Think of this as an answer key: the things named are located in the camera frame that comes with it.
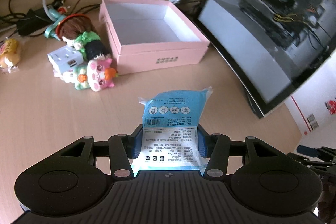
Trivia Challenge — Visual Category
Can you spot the packaged yellow bread bun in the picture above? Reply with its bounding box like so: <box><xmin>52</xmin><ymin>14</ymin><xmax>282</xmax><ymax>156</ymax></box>
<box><xmin>1</xmin><ymin>38</ymin><xmax>22</xmax><ymax>73</ymax></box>

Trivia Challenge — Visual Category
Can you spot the brown hair green doll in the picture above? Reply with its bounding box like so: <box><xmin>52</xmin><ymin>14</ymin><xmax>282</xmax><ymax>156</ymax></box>
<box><xmin>55</xmin><ymin>14</ymin><xmax>111</xmax><ymax>61</ymax></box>

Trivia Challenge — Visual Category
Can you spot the white power adapter box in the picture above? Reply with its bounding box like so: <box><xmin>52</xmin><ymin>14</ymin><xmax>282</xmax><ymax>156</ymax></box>
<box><xmin>47</xmin><ymin>46</ymin><xmax>87</xmax><ymax>84</ymax></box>

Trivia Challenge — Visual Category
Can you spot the right computer monitor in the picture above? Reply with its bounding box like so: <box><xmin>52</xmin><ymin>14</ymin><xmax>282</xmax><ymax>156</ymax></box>
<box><xmin>195</xmin><ymin>0</ymin><xmax>335</xmax><ymax>118</ymax></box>

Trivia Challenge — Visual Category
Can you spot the pink pig figurine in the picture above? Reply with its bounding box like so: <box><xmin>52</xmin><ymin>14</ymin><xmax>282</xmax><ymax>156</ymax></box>
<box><xmin>72</xmin><ymin>58</ymin><xmax>118</xmax><ymax>92</ymax></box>

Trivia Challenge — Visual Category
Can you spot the black power brick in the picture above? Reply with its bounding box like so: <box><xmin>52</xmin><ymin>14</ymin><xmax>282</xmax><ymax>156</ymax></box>
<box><xmin>16</xmin><ymin>8</ymin><xmax>52</xmax><ymax>36</ymax></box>

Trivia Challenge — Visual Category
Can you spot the teal plastic toy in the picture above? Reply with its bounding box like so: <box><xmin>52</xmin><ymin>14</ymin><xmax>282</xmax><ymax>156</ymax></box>
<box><xmin>44</xmin><ymin>6</ymin><xmax>68</xmax><ymax>41</ymax></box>

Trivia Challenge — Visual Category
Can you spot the blue white mask packet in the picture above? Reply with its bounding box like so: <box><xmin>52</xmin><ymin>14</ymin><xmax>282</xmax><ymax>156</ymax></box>
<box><xmin>131</xmin><ymin>87</ymin><xmax>213</xmax><ymax>175</ymax></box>

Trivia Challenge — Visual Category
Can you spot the pink open cardboard box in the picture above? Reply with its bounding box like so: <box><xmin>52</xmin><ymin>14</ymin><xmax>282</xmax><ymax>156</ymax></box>
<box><xmin>99</xmin><ymin>0</ymin><xmax>210</xmax><ymax>75</ymax></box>

